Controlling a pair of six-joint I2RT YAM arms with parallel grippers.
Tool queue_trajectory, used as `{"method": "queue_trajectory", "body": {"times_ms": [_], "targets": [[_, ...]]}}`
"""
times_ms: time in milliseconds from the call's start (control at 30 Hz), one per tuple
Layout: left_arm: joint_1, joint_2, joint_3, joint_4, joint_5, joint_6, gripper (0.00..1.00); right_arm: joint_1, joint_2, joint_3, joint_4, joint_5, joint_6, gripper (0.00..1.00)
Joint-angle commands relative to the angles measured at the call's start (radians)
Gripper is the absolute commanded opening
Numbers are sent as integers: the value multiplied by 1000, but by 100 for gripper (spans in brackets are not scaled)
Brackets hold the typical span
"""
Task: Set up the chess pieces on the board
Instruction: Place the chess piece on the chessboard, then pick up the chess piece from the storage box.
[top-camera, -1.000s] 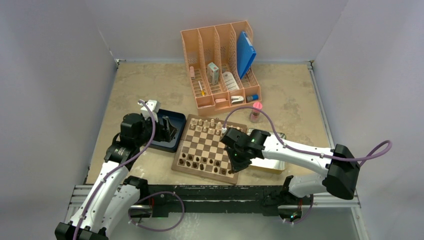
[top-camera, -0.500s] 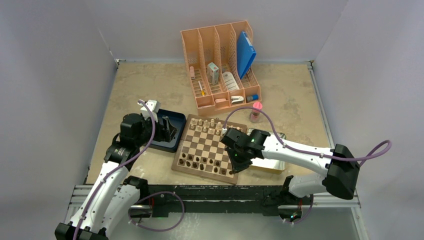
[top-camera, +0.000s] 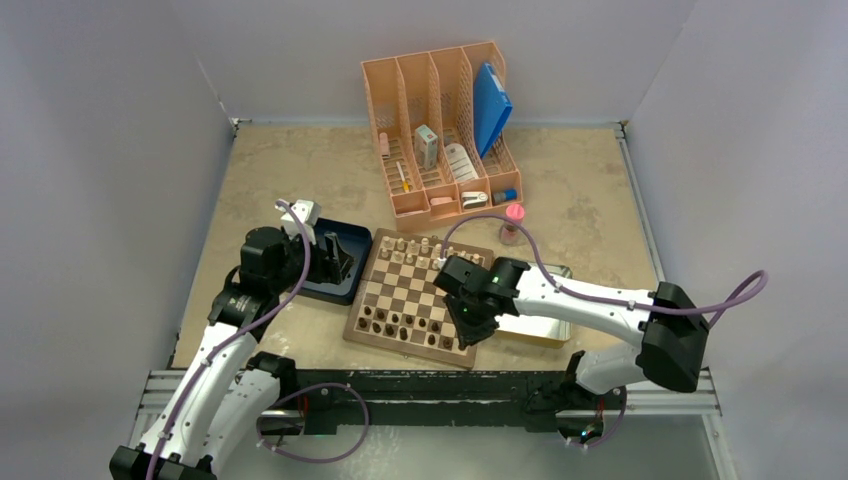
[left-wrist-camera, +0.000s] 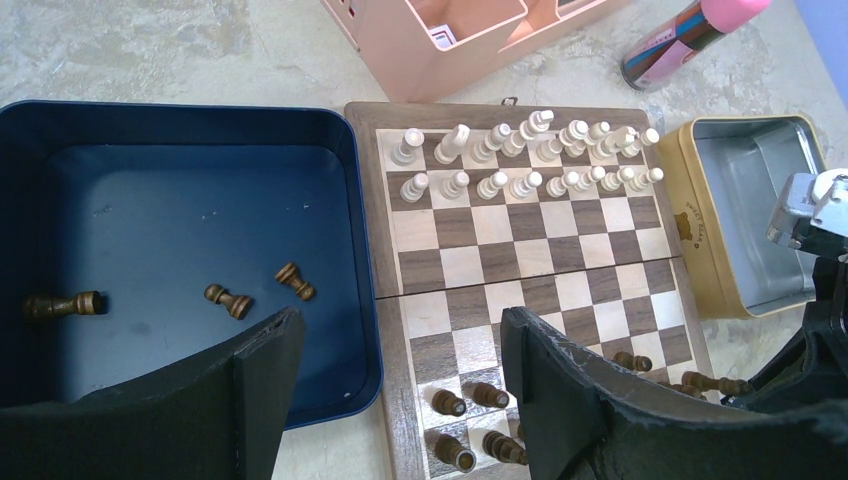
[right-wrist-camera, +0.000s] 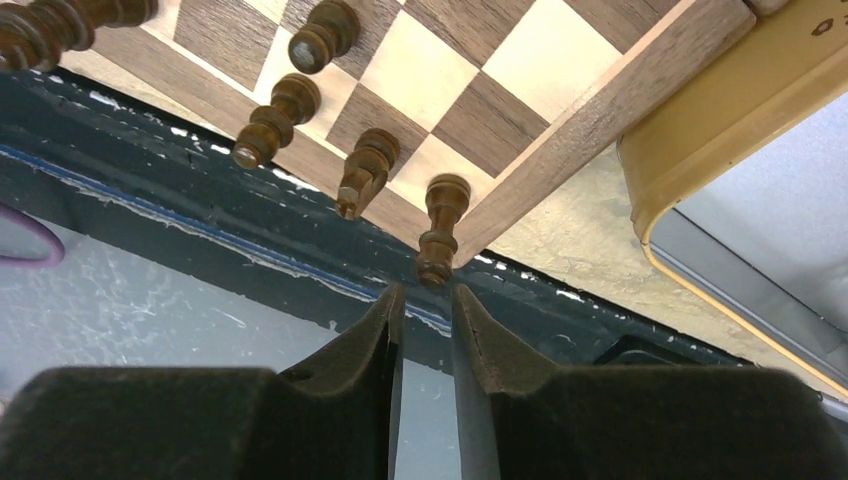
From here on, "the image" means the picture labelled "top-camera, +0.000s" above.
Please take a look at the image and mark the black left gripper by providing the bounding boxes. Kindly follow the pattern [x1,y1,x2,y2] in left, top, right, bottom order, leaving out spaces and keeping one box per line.
[269,227,354,294]

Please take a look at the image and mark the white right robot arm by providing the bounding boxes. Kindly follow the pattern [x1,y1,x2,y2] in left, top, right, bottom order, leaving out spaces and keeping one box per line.
[433,256,709,407]

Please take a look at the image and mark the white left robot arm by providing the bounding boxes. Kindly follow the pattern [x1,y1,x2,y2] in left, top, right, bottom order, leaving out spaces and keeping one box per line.
[109,227,355,479]

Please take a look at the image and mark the wooden chess board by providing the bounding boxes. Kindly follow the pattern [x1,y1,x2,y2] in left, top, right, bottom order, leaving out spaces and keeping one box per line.
[343,228,494,369]

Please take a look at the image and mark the light chess pieces row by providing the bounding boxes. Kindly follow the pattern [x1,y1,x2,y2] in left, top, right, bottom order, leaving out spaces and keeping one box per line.
[373,234,447,276]

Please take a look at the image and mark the dark blue tin tray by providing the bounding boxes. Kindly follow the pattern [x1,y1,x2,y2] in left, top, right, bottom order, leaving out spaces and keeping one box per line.
[299,218,373,306]

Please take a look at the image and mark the yellow pen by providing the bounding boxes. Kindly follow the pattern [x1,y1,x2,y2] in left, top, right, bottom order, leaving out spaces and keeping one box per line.
[395,161,411,193]

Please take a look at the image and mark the pink cap bottle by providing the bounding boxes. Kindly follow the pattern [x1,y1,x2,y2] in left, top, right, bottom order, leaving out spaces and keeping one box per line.
[499,204,525,245]

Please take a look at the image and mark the white stapler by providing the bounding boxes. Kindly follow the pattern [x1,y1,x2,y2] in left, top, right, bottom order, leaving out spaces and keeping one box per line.
[460,191,489,210]

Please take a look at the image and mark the blue cap glue stick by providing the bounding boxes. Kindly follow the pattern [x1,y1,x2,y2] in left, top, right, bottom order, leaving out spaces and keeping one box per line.
[491,189,518,205]

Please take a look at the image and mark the white red small box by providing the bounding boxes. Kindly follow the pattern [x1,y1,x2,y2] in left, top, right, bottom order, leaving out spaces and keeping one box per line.
[413,124,439,170]

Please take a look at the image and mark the white labelled packet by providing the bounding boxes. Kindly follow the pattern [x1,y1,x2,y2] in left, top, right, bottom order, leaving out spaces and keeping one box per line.
[445,143,479,183]

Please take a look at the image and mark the orange file organizer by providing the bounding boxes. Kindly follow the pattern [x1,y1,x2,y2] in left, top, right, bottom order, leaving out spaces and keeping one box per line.
[361,41,524,232]

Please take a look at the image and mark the blue folder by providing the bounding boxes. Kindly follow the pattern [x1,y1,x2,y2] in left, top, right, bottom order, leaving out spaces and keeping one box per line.
[473,62,513,158]

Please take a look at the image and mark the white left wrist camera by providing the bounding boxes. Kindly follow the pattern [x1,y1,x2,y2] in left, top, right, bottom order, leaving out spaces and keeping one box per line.
[277,199,322,230]

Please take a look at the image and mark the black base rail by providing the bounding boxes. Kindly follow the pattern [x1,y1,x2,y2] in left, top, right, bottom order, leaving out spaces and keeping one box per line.
[272,369,626,438]

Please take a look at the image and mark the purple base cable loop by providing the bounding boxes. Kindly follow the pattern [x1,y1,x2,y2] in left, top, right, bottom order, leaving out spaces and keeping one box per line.
[255,382,370,465]

